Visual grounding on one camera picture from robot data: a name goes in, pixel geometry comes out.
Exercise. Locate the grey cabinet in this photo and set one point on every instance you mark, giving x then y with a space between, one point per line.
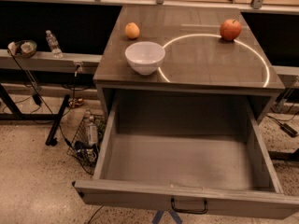
196 57

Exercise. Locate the orange fruit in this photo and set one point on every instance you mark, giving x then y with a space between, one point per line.
132 30

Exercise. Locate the plastic bottle in basket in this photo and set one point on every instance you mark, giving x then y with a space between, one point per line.
90 127

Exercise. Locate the red apple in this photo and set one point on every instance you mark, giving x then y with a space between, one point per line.
230 29

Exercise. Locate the black drawer handle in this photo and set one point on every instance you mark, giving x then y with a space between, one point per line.
189 207

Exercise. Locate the black table leg frame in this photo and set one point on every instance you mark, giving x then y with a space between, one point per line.
16 114

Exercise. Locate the open grey top drawer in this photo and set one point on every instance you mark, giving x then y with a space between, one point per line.
191 147

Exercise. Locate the black power adapter right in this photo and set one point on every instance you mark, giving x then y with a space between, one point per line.
288 130

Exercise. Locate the small bowl on ledge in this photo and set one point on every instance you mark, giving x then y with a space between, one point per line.
22 49

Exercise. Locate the clear water bottle on ledge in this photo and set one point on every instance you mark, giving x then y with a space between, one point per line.
53 44

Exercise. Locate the white bowl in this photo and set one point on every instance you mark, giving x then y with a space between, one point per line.
145 57

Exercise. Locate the wire basket on floor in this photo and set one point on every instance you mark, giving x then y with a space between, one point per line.
80 147

